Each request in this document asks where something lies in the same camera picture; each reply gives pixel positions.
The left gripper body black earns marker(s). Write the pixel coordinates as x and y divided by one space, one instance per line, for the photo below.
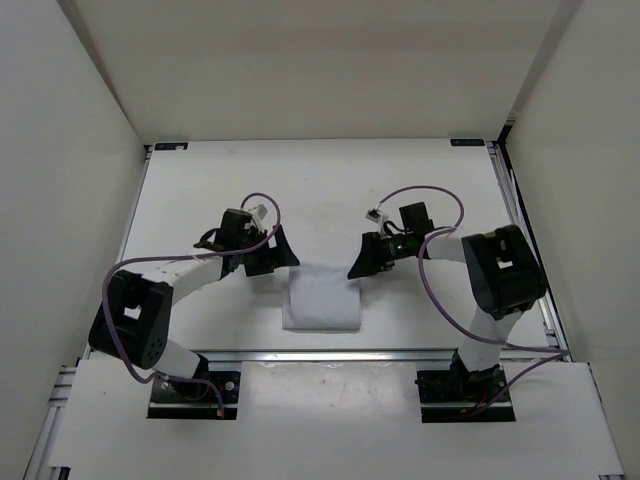
261 255

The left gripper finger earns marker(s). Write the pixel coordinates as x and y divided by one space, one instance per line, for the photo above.
282 251
257 269

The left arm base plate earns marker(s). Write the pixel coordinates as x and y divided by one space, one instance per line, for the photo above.
178 401

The white front cover board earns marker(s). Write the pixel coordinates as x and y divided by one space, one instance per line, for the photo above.
348 421

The white skirt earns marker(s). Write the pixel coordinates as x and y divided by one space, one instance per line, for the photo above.
319 298

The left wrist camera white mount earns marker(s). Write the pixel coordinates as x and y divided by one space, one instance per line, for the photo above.
258 214

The right blue corner sticker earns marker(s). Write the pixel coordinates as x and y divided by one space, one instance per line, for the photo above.
467 142

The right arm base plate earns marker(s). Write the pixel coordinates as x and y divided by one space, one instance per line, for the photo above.
443 401

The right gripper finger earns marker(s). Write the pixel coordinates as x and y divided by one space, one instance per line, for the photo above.
383 268
370 255

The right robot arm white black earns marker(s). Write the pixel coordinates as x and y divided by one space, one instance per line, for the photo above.
505 280

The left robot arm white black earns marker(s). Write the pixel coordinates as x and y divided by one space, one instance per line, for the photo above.
132 322

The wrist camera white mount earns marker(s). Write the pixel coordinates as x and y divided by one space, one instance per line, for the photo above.
380 219
258 214

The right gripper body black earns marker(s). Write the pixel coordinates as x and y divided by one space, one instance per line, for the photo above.
395 248

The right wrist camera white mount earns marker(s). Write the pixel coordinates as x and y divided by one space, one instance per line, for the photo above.
380 219

